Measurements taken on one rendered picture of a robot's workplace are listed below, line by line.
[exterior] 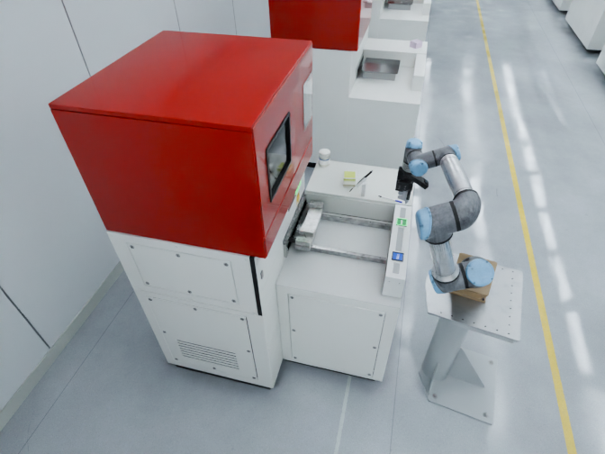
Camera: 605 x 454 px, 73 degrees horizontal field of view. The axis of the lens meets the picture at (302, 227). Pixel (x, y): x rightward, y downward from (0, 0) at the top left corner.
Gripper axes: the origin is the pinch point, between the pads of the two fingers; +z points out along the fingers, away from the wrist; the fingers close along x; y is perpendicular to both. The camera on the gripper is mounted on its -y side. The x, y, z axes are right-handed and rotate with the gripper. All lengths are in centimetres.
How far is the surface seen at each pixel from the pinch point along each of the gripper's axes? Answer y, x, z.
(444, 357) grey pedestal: -36, 34, 82
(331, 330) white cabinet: 28, 46, 59
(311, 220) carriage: 51, 1, 23
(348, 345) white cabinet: 18, 46, 70
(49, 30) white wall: 207, -27, -63
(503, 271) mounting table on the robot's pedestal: -54, 10, 29
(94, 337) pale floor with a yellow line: 191, 57, 111
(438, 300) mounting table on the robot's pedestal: -22, 37, 29
